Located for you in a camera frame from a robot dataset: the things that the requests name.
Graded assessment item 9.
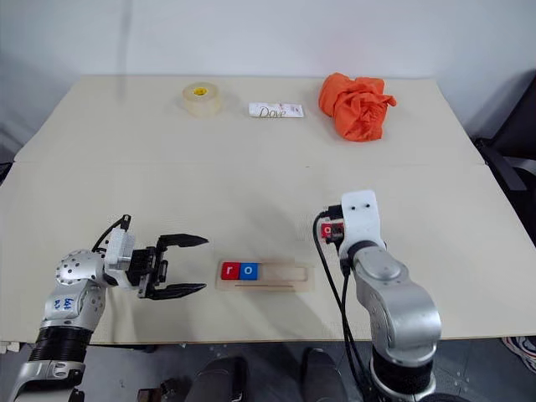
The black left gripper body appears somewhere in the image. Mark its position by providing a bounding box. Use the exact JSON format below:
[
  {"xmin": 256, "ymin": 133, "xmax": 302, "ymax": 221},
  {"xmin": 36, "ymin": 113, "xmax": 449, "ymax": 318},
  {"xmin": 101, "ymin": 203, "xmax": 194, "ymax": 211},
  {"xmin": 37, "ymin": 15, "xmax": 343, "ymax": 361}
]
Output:
[{"xmin": 126, "ymin": 245, "xmax": 169, "ymax": 299}]

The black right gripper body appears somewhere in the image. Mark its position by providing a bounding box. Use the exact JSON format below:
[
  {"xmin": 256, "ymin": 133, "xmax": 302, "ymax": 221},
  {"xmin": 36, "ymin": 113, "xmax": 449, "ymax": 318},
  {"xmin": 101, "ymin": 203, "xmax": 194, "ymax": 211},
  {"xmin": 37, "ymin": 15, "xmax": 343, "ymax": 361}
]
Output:
[{"xmin": 324, "ymin": 203, "xmax": 346, "ymax": 224}]

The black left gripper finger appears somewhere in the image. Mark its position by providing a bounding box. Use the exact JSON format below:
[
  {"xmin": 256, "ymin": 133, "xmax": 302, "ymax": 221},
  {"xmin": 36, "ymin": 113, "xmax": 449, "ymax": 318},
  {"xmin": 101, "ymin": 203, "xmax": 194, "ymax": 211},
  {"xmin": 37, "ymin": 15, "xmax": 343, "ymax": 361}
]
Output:
[
  {"xmin": 156, "ymin": 233, "xmax": 210, "ymax": 253},
  {"xmin": 139, "ymin": 282, "xmax": 209, "ymax": 301}
]

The wooden letter tray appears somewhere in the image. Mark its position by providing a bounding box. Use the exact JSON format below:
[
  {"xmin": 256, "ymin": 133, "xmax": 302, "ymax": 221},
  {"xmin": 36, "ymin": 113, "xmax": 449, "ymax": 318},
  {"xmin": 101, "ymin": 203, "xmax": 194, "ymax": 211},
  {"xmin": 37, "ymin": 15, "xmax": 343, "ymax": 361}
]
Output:
[{"xmin": 214, "ymin": 259, "xmax": 316, "ymax": 292}]

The blue letter block o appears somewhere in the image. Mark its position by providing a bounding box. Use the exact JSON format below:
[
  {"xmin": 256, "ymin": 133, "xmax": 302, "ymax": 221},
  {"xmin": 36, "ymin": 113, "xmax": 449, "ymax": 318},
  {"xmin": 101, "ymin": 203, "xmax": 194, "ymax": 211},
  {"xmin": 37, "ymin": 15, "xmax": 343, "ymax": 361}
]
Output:
[{"xmin": 239, "ymin": 261, "xmax": 261, "ymax": 281}]

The dark rounded shape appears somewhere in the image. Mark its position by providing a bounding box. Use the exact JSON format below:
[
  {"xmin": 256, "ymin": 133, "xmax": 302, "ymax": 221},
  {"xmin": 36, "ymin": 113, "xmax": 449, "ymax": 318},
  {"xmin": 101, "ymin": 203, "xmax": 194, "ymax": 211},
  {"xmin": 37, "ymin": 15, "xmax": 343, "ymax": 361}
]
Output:
[{"xmin": 188, "ymin": 355, "xmax": 249, "ymax": 402}]

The crumpled orange cloth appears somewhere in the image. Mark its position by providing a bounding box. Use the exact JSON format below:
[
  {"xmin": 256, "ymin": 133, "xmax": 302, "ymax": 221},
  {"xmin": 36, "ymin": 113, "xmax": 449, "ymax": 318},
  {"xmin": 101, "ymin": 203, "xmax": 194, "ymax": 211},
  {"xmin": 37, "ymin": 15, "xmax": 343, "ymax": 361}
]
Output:
[{"xmin": 317, "ymin": 71, "xmax": 398, "ymax": 143}]

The white Dove package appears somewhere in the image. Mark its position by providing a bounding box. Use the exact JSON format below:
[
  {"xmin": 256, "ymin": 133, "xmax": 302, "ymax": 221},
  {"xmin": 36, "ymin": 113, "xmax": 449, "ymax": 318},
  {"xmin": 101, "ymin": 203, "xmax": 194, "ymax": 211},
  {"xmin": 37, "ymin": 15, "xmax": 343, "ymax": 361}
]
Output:
[{"xmin": 247, "ymin": 101, "xmax": 304, "ymax": 120}]

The clear tape roll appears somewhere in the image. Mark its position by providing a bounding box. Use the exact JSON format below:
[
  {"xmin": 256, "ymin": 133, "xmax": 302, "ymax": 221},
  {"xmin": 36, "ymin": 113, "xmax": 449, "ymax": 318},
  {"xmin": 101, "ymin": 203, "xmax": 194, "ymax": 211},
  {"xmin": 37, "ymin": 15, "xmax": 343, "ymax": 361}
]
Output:
[{"xmin": 181, "ymin": 81, "xmax": 224, "ymax": 119}]

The colourful patterned object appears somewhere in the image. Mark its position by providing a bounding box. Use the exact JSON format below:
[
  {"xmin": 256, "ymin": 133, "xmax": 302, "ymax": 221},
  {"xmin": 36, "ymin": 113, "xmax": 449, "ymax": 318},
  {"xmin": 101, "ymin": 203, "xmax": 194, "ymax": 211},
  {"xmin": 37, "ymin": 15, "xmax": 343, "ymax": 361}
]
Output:
[{"xmin": 501, "ymin": 334, "xmax": 536, "ymax": 370}]

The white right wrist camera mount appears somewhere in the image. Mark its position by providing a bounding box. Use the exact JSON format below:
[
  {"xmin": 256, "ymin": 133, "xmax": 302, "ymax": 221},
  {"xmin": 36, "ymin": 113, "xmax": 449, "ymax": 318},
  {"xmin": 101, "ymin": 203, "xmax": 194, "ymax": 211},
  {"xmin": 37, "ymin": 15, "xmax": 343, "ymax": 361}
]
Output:
[{"xmin": 339, "ymin": 189, "xmax": 385, "ymax": 257}]

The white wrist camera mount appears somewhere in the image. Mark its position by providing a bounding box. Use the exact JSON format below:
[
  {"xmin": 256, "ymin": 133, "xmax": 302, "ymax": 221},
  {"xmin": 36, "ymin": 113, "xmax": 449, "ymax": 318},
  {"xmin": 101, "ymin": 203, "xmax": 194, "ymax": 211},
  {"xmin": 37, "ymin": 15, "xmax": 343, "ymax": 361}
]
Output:
[
  {"xmin": 339, "ymin": 189, "xmax": 385, "ymax": 257},
  {"xmin": 103, "ymin": 229, "xmax": 138, "ymax": 291}
]

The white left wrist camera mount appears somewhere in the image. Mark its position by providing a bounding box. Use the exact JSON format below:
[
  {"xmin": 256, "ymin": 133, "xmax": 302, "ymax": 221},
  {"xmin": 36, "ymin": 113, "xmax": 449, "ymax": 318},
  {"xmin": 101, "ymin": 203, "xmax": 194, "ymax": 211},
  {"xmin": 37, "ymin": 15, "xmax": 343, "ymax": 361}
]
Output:
[{"xmin": 103, "ymin": 229, "xmax": 138, "ymax": 291}]

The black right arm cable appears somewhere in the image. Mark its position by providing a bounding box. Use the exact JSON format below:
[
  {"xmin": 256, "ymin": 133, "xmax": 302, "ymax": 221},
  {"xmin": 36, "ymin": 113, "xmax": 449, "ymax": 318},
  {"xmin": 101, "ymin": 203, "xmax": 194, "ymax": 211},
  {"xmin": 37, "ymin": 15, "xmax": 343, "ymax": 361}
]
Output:
[{"xmin": 312, "ymin": 208, "xmax": 369, "ymax": 402}]

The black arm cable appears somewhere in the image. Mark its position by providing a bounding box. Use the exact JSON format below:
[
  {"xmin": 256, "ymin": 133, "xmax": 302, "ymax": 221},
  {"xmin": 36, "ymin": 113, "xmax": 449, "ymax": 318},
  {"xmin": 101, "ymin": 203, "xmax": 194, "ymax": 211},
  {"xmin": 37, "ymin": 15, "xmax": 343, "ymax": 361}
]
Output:
[
  {"xmin": 312, "ymin": 208, "xmax": 369, "ymax": 402},
  {"xmin": 91, "ymin": 214, "xmax": 132, "ymax": 254}
]

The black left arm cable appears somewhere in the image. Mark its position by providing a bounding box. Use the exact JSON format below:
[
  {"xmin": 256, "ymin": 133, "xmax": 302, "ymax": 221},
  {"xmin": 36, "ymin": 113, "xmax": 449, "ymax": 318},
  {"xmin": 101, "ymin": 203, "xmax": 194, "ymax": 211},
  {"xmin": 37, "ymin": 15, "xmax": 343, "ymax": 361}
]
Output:
[{"xmin": 91, "ymin": 214, "xmax": 132, "ymax": 254}]

